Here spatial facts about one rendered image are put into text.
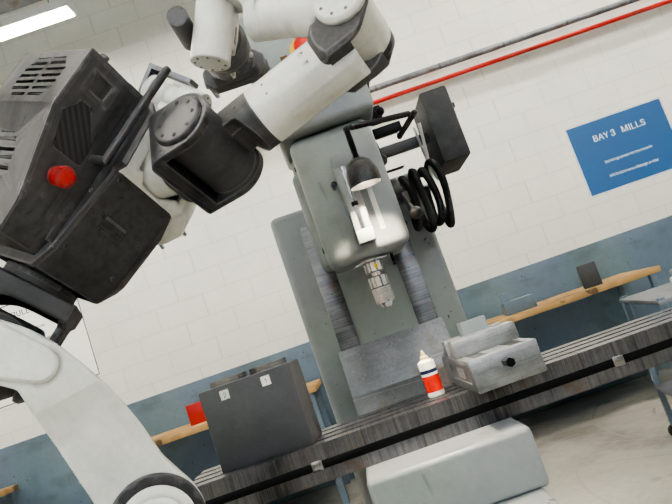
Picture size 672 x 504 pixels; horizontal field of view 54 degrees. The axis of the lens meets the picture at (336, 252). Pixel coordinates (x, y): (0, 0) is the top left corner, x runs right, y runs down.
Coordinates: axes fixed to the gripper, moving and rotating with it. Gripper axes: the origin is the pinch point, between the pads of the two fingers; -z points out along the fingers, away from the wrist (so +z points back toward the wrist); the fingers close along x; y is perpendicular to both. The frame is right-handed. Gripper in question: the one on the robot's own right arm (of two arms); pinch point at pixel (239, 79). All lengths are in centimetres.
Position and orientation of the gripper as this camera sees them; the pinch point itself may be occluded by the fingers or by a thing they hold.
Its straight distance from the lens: 136.1
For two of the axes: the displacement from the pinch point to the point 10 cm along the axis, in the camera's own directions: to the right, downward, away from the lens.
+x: -9.5, 3.1, 0.0
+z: -0.4, -1.1, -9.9
